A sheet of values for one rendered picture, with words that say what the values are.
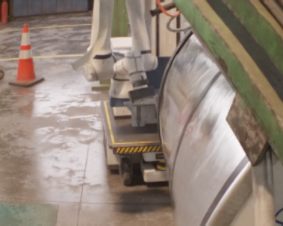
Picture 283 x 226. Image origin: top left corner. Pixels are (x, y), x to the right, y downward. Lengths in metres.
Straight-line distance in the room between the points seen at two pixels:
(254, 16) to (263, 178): 0.27
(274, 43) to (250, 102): 0.12
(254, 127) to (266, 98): 0.06
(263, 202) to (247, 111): 0.16
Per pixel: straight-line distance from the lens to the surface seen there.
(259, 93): 0.75
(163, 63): 3.22
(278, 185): 1.02
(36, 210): 3.00
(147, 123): 3.42
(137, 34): 2.78
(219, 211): 1.01
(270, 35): 0.71
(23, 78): 5.66
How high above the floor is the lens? 1.54
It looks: 20 degrees down
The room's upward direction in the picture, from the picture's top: straight up
